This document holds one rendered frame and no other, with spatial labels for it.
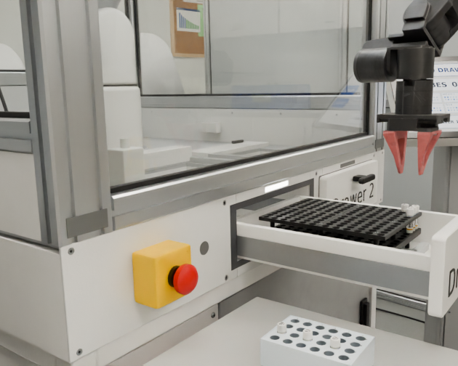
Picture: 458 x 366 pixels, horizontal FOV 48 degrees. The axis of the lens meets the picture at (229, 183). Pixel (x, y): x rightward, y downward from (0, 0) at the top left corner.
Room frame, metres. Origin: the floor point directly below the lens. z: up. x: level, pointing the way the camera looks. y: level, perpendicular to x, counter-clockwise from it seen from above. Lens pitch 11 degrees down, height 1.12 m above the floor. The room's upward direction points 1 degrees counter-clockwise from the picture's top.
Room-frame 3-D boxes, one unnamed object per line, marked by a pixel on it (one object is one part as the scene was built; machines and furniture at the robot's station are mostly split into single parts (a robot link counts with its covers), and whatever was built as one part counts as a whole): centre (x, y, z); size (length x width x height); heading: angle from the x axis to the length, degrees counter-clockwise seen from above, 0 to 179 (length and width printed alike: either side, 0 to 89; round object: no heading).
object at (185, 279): (0.64, 0.06, 0.88); 0.04 x 0.03 x 0.04; 143
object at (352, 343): (0.62, -0.11, 0.78); 0.12 x 0.08 x 0.04; 55
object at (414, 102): (0.85, -0.30, 1.09); 0.10 x 0.07 x 0.07; 53
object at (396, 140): (0.85, -0.30, 1.02); 0.07 x 0.07 x 0.09; 53
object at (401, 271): (0.87, -0.18, 0.86); 0.40 x 0.26 x 0.06; 53
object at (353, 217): (0.87, -0.19, 0.87); 0.22 x 0.18 x 0.06; 53
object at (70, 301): (1.26, 0.27, 0.87); 1.02 x 0.95 x 0.14; 143
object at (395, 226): (0.80, -0.27, 0.90); 0.18 x 0.02 x 0.01; 143
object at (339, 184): (1.19, -0.29, 0.87); 0.29 x 0.02 x 0.11; 143
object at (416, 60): (0.86, -0.30, 1.15); 0.07 x 0.06 x 0.07; 44
